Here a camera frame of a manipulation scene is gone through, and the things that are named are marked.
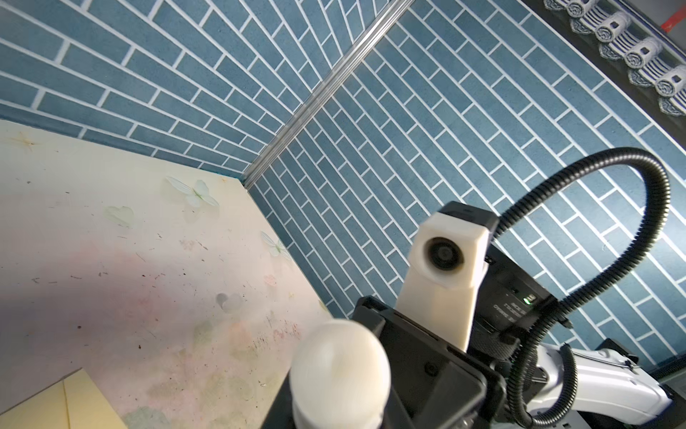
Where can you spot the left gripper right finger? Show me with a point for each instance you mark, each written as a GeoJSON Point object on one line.
{"type": "Point", "coordinates": [395, 414]}

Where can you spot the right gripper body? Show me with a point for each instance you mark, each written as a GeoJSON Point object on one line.
{"type": "Point", "coordinates": [439, 385]}

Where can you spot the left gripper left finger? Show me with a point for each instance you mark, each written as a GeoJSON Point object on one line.
{"type": "Point", "coordinates": [280, 414]}

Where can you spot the yellow envelope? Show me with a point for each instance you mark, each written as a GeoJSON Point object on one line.
{"type": "Point", "coordinates": [73, 402]}

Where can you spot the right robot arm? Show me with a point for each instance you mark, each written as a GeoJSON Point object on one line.
{"type": "Point", "coordinates": [611, 389]}

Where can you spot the LED light strip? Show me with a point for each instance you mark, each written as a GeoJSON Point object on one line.
{"type": "Point", "coordinates": [623, 42]}

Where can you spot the right corner aluminium post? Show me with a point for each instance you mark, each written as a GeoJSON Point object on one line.
{"type": "Point", "coordinates": [326, 89]}

